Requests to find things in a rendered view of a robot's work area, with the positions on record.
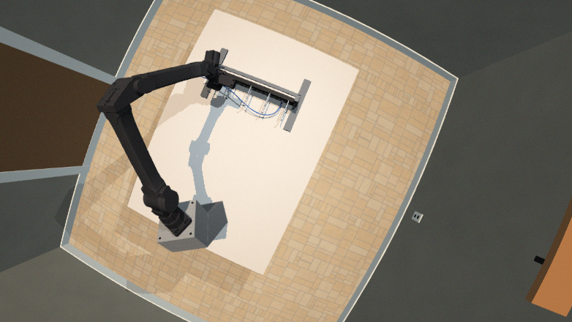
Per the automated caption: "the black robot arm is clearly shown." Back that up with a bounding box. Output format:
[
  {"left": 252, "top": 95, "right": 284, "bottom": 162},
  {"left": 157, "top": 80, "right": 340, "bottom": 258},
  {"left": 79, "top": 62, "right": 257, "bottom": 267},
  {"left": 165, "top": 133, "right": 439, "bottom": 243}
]
[{"left": 97, "top": 50, "right": 237, "bottom": 237}]

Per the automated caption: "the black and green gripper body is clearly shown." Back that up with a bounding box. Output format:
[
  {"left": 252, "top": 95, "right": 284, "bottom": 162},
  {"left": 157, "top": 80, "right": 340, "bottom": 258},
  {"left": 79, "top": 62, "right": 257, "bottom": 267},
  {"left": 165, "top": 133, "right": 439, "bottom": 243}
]
[{"left": 206, "top": 68, "right": 227, "bottom": 91}]

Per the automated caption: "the grey patch panel rack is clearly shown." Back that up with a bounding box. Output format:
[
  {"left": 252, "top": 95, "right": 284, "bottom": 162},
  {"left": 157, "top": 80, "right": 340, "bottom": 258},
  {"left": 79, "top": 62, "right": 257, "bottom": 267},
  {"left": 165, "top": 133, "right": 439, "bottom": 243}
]
[{"left": 200, "top": 48, "right": 311, "bottom": 132}]

